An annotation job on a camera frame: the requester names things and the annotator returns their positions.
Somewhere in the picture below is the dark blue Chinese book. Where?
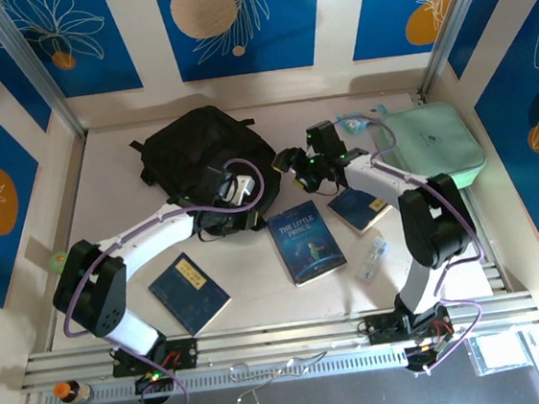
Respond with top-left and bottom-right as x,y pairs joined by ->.
324,182 -> 397,239
144,247 -> 236,342

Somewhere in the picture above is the Little Prince blue book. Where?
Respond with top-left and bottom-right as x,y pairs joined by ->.
263,197 -> 349,291

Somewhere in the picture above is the black backpack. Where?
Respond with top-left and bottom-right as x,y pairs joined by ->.
126,97 -> 289,246

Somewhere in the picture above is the small clear plastic bottle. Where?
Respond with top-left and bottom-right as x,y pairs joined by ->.
352,233 -> 393,284

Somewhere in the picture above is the blue white snack packet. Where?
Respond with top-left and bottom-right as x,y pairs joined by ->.
334,105 -> 391,137

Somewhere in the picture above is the mint green zip pouch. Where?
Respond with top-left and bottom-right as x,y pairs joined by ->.
368,97 -> 491,200

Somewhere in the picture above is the small green round toy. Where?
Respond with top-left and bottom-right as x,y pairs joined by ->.
46,250 -> 70,275

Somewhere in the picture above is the black electronics module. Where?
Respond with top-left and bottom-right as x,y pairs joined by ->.
403,339 -> 455,375
132,369 -> 176,396

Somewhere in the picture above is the dark bottle orange cap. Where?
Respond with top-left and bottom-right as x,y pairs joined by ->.
51,378 -> 94,404

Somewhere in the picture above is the small grey square box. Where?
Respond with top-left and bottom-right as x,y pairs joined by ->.
466,331 -> 534,378

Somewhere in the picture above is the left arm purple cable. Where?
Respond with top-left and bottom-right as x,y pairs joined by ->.
47,155 -> 292,404

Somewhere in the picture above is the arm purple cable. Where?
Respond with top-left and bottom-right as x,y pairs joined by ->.
335,101 -> 495,381
47,155 -> 292,404

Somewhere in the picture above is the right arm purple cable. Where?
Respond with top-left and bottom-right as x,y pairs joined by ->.
335,101 -> 495,381

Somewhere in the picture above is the long aluminium mounting rail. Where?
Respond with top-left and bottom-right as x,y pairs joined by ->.
17,294 -> 539,391

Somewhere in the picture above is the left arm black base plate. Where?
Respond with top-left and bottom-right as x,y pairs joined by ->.
109,337 -> 201,379

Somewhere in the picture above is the slotted grey cable duct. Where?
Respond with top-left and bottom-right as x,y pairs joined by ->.
42,346 -> 411,404

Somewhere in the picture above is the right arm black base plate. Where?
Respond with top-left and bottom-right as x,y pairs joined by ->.
363,305 -> 457,347

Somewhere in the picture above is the aluminium frame post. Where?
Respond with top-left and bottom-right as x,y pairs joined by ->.
0,0 -> 89,148
410,0 -> 514,96

